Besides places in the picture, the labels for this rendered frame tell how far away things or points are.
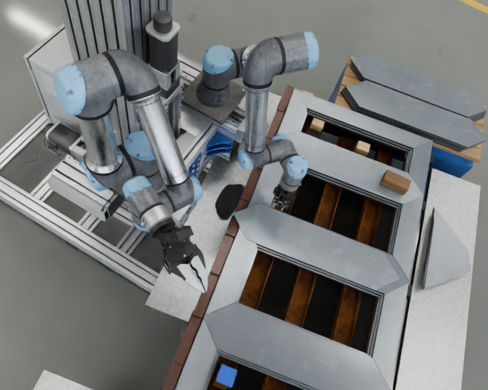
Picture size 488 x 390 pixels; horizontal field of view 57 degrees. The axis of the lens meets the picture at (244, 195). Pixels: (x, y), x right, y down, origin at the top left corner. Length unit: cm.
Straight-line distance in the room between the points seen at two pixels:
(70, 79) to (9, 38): 264
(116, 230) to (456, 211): 176
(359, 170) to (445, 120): 61
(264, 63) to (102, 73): 50
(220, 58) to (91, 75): 74
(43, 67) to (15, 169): 111
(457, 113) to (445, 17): 220
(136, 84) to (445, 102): 183
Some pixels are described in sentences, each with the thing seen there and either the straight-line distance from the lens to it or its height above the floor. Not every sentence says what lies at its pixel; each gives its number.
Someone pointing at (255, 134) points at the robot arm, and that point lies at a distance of 156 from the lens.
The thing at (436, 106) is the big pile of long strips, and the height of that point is 84.
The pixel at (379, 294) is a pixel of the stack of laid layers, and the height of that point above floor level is 84.
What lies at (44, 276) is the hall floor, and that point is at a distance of 275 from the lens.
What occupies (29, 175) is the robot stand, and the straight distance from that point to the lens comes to 280.
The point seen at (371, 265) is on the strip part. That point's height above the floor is 85.
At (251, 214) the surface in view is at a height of 85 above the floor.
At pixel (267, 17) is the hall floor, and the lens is 400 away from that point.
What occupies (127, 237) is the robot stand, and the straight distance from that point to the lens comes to 252.
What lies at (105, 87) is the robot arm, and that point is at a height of 165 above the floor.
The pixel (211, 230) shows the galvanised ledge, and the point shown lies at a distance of 203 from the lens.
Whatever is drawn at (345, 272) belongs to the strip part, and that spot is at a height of 85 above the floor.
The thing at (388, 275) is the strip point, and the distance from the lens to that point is 199.
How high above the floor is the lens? 254
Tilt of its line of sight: 61 degrees down
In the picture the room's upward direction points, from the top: 18 degrees clockwise
